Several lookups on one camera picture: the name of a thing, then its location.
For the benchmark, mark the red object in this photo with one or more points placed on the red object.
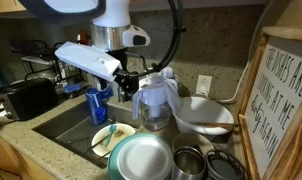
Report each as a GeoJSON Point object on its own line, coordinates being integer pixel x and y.
{"type": "Point", "coordinates": [84, 37]}

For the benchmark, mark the blue cloth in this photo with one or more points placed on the blue cloth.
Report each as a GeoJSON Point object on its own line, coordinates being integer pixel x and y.
{"type": "Point", "coordinates": [72, 88]}

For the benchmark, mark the beige ceramic mug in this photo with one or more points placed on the beige ceramic mug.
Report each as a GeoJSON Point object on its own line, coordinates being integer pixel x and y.
{"type": "Point", "coordinates": [191, 140]}

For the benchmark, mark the teal rimmed bowl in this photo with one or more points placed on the teal rimmed bowl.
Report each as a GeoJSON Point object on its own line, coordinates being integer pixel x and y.
{"type": "Point", "coordinates": [144, 160]}

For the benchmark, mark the dirty white plate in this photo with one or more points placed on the dirty white plate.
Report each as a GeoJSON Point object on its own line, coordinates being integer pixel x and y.
{"type": "Point", "coordinates": [122, 135]}

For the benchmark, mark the wooden framed dishes sign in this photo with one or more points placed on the wooden framed dishes sign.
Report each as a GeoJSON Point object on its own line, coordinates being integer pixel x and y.
{"type": "Point", "coordinates": [277, 100]}

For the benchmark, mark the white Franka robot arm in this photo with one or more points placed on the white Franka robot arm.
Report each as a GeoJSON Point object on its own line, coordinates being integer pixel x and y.
{"type": "Point", "coordinates": [114, 13]}

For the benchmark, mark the wooden lower cabinet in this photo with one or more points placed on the wooden lower cabinet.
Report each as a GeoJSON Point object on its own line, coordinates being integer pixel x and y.
{"type": "Point", "coordinates": [11, 163]}

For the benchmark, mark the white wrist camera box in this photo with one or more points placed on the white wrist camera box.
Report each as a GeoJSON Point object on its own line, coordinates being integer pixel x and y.
{"type": "Point", "coordinates": [87, 60]}

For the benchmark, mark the large white bowl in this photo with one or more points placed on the large white bowl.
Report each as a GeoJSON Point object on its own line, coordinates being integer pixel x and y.
{"type": "Point", "coordinates": [201, 111]}

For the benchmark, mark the white wall outlet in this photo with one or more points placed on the white wall outlet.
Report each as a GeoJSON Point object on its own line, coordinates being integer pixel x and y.
{"type": "Point", "coordinates": [203, 85]}

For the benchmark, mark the stainless steel tumbler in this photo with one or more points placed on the stainless steel tumbler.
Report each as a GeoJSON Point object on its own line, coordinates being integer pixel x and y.
{"type": "Point", "coordinates": [188, 165]}

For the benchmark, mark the wooden cabinet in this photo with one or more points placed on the wooden cabinet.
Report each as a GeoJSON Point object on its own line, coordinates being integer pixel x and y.
{"type": "Point", "coordinates": [11, 163]}
{"type": "Point", "coordinates": [4, 6]}

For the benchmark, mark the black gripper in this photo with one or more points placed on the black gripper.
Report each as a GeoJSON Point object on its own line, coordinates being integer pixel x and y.
{"type": "Point", "coordinates": [126, 78]}

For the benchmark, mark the light blue tea towel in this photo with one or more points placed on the light blue tea towel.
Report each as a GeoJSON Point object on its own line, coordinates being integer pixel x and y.
{"type": "Point", "coordinates": [172, 93]}

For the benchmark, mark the black toaster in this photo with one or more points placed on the black toaster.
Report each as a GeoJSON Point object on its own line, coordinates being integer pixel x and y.
{"type": "Point", "coordinates": [27, 98]}

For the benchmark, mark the steel sink basin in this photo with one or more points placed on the steel sink basin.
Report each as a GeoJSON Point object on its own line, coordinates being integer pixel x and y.
{"type": "Point", "coordinates": [71, 128]}

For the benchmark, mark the metal fork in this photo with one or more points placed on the metal fork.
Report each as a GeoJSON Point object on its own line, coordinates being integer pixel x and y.
{"type": "Point", "coordinates": [97, 144]}

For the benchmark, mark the wooden upper cabinet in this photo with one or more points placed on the wooden upper cabinet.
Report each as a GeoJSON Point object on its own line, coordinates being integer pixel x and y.
{"type": "Point", "coordinates": [4, 6]}

